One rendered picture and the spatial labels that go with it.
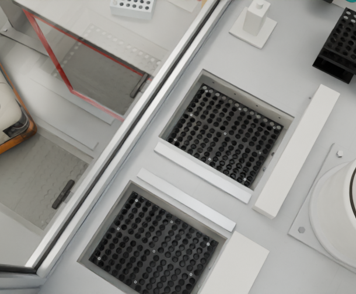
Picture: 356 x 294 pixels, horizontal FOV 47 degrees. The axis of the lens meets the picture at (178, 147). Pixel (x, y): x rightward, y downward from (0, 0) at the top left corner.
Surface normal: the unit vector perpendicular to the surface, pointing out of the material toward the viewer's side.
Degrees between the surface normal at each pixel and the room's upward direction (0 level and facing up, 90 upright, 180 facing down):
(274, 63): 0
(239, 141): 0
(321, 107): 0
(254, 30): 90
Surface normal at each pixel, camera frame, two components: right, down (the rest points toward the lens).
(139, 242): 0.00, -0.31
